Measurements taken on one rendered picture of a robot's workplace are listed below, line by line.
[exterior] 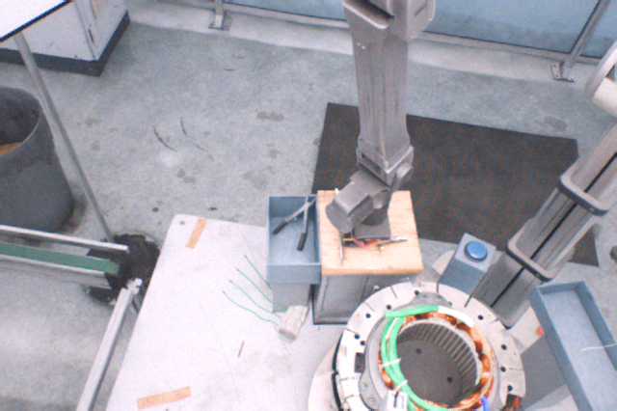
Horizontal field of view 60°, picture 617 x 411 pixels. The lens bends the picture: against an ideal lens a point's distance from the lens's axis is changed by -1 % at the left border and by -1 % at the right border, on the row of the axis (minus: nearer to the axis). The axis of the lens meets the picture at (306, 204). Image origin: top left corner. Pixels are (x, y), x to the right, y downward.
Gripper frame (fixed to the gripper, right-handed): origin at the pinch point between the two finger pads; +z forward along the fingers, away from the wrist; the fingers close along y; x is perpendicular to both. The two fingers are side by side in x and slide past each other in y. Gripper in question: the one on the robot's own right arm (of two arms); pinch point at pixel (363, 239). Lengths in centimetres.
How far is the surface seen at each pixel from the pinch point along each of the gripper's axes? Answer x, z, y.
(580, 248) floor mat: 119, 110, -59
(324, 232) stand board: -7.3, 2.8, -3.7
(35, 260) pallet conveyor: -78, 32, -15
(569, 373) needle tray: 35.7, 5.7, 26.2
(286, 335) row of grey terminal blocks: -14.9, 29.5, 7.5
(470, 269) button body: 23.2, 8.1, 3.0
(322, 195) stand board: -7.0, 2.8, -12.8
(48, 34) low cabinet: -126, 82, -171
